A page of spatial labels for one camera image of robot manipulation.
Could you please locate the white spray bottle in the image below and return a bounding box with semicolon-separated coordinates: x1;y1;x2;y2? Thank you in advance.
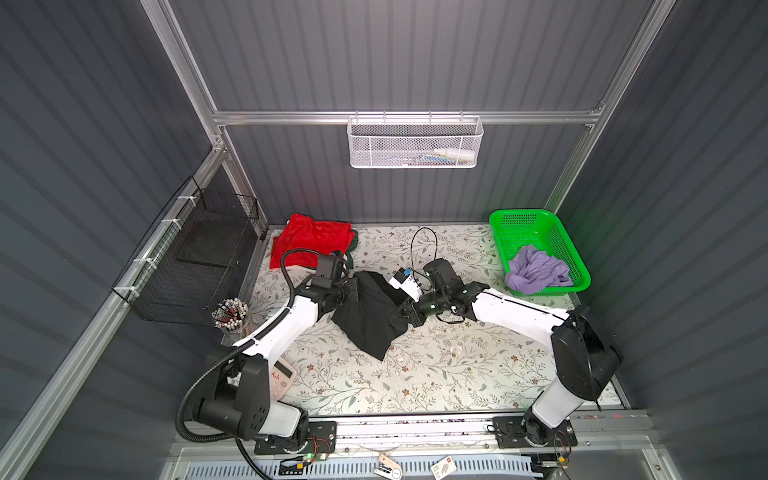
433;147;477;163

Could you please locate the white tag card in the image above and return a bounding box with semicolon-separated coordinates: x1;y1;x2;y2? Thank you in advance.
373;453;403;480
430;456;458;480

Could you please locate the aluminium front rail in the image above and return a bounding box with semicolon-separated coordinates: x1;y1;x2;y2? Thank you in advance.
173;412;655;457

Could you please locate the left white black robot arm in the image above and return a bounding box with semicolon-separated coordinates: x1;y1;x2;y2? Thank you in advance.
175;248;358;450

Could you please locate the cup of pens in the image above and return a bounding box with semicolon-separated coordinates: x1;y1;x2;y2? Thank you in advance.
211;298;249;332

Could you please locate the black wire basket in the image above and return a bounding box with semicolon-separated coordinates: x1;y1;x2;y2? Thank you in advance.
113;179;261;326

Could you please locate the black t shirt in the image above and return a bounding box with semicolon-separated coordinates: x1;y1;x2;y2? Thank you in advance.
331;271;411;361

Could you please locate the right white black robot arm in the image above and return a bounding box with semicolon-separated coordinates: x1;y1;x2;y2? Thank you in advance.
389;258;623;447

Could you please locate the green plastic basket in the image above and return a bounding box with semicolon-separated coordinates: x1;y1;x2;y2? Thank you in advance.
489;209;592;296

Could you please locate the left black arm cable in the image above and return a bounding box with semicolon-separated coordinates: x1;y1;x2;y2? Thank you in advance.
173;248;328;480

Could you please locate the white wire mesh basket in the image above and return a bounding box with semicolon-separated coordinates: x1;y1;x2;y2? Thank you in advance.
346;114;484;169

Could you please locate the dark green folded t shirt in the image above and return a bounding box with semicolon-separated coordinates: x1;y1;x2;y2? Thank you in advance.
346;230;359;255

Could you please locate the purple t shirt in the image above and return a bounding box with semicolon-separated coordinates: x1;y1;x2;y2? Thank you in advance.
505;245;574;295

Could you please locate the pink white remote pad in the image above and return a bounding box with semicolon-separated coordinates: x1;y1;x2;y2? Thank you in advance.
269;357;298;401

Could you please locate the red folded t shirt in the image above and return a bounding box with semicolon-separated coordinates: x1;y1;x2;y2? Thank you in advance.
270;213;355;269

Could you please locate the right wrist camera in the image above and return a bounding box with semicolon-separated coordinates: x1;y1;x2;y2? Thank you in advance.
388;268;423;301

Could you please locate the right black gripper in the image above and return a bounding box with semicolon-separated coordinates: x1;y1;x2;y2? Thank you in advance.
388;292;447;327

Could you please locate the floral table mat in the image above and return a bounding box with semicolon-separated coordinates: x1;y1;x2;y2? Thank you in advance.
284;224;555;416

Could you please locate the white tag card left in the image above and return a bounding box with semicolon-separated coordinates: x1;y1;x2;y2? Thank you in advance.
373;453;403;480

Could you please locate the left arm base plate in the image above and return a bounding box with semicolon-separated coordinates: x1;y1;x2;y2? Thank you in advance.
253;421;338;455

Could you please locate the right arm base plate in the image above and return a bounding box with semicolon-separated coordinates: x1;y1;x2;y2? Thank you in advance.
486;415;578;449

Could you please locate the white tag card right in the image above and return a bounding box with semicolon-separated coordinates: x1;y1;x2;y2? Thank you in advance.
430;456;458;480

